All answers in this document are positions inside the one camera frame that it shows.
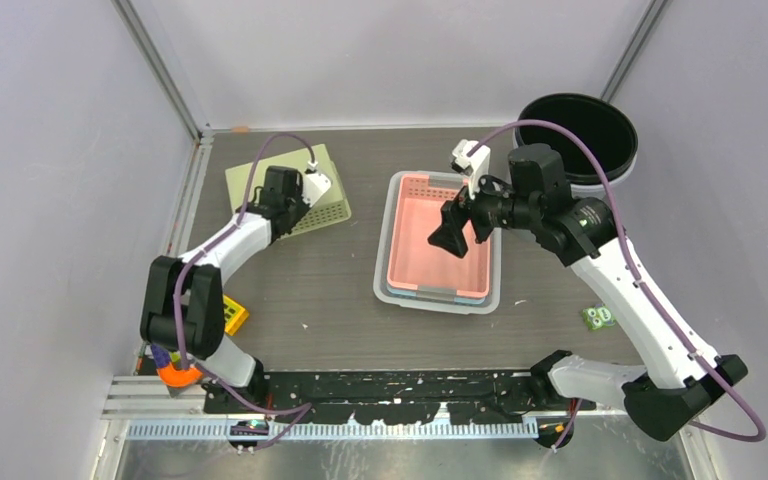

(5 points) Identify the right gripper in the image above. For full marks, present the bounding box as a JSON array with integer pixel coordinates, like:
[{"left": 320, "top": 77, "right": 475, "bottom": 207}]
[{"left": 429, "top": 160, "right": 540, "bottom": 256}]

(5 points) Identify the pink perforated basket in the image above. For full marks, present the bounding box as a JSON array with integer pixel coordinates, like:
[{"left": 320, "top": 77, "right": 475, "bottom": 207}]
[{"left": 386, "top": 172, "right": 493, "bottom": 303}]

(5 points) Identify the pale green perforated basket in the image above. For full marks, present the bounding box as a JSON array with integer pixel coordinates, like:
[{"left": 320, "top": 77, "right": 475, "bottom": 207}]
[{"left": 226, "top": 144, "right": 351, "bottom": 239}]

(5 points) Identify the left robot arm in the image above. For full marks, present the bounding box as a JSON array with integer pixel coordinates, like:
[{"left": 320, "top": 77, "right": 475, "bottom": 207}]
[{"left": 139, "top": 166, "right": 332, "bottom": 414}]

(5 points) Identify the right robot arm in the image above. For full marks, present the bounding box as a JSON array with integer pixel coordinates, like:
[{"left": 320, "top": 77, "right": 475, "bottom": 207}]
[{"left": 428, "top": 140, "right": 748, "bottom": 441}]

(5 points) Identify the light blue basket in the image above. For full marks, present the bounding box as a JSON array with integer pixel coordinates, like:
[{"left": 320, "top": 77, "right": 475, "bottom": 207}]
[{"left": 386, "top": 289, "right": 492, "bottom": 306}]

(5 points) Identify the grey outer basket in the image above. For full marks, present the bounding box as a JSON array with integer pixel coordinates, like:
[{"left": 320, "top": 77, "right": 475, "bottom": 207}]
[{"left": 373, "top": 171, "right": 502, "bottom": 315}]

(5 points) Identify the yellow grid toy block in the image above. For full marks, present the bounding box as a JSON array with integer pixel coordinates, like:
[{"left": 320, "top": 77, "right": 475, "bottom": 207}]
[{"left": 223, "top": 295, "right": 250, "bottom": 336}]

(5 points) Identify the green owl toy block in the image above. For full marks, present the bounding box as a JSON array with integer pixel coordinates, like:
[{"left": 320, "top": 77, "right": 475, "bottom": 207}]
[{"left": 581, "top": 304, "right": 616, "bottom": 331}]

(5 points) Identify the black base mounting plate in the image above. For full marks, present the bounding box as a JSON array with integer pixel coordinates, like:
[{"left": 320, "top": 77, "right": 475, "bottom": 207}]
[{"left": 203, "top": 370, "right": 574, "bottom": 426}]

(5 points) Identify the orange curved toy piece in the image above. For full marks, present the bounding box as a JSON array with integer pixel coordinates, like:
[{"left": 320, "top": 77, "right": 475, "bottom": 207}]
[{"left": 155, "top": 364, "right": 203, "bottom": 388}]

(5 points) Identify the black grey round bin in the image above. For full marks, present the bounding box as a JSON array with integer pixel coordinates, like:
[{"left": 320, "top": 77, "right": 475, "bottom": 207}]
[{"left": 513, "top": 93, "right": 639, "bottom": 199}]

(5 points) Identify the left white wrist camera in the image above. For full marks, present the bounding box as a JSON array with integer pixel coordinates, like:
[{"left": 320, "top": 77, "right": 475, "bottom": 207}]
[{"left": 302, "top": 168, "right": 332, "bottom": 208}]

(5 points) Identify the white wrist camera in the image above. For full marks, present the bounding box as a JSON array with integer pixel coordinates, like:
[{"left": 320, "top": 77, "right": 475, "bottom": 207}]
[
  {"left": 302, "top": 168, "right": 332, "bottom": 208},
  {"left": 450, "top": 139, "right": 491, "bottom": 199}
]

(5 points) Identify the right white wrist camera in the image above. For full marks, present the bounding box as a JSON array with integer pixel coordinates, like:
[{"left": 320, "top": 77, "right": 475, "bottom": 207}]
[{"left": 450, "top": 139, "right": 491, "bottom": 199}]

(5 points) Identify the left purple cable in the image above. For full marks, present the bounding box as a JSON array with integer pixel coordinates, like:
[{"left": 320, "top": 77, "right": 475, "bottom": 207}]
[{"left": 171, "top": 133, "right": 319, "bottom": 452}]

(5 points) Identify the slotted cable duct rail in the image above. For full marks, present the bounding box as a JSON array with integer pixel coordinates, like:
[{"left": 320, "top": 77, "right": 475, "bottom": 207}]
[{"left": 124, "top": 417, "right": 539, "bottom": 442}]

